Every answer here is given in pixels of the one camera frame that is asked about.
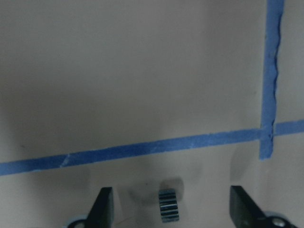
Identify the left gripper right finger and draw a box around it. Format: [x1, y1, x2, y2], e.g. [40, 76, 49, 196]
[229, 186, 271, 228]

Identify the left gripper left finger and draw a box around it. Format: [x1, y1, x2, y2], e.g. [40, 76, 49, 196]
[85, 187, 114, 228]

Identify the small black bearing gear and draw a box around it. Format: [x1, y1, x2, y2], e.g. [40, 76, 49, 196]
[158, 189, 180, 223]

